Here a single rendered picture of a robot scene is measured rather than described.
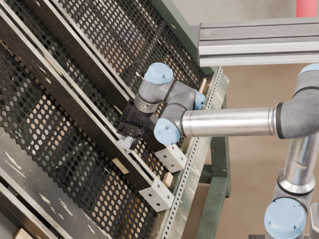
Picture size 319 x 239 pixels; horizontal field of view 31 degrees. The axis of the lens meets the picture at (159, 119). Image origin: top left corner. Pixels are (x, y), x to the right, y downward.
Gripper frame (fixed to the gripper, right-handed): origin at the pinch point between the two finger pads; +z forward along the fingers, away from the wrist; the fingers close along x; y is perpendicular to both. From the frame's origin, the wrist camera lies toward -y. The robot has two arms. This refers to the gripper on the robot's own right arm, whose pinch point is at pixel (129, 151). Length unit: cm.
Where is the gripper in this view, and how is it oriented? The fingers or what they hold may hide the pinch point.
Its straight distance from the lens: 194.1
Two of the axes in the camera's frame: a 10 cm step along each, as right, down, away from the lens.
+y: -9.3, -3.4, -1.4
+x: -1.1, 6.3, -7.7
